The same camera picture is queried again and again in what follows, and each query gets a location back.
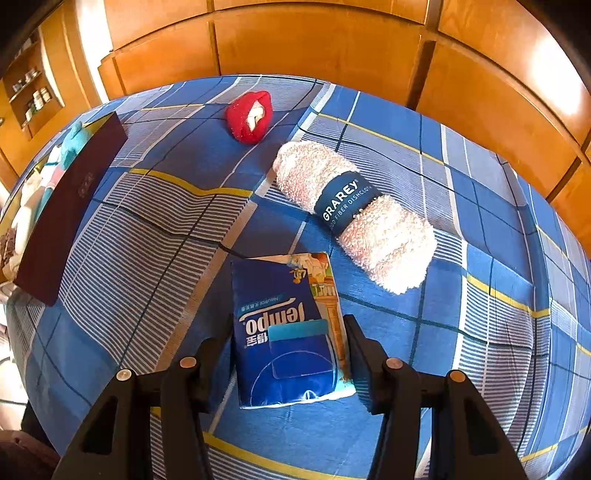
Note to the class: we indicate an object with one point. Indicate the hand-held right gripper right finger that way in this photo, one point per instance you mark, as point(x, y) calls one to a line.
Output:
point(360, 364)

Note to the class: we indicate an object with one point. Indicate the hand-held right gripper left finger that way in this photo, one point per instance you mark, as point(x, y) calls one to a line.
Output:
point(221, 369)

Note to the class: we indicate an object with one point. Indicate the blue tissue pack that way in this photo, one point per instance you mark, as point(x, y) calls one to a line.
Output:
point(277, 295)

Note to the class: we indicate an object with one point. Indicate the gold-lined maroon box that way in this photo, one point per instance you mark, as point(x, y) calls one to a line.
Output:
point(69, 207)

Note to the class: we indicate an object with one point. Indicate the blue plaid bed sheet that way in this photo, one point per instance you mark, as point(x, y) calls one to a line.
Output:
point(161, 277)

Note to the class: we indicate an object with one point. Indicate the brown fuzzy item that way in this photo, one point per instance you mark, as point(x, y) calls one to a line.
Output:
point(8, 251)

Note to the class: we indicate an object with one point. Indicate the teal cloth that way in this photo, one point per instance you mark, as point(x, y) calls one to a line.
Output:
point(78, 141)
point(44, 198)

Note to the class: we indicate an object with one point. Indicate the red sock roll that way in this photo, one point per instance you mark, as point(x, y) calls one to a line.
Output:
point(240, 120)

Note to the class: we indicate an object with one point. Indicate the pink cloth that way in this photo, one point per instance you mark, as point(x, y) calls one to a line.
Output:
point(56, 174)

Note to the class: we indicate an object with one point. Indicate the wooden wardrobe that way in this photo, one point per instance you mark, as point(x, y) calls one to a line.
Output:
point(323, 41)

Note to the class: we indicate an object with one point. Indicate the wooden shelf with jars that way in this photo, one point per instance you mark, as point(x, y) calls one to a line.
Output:
point(39, 99)

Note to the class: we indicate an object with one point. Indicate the wooden shelf unit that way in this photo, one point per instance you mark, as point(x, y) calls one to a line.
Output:
point(55, 60)

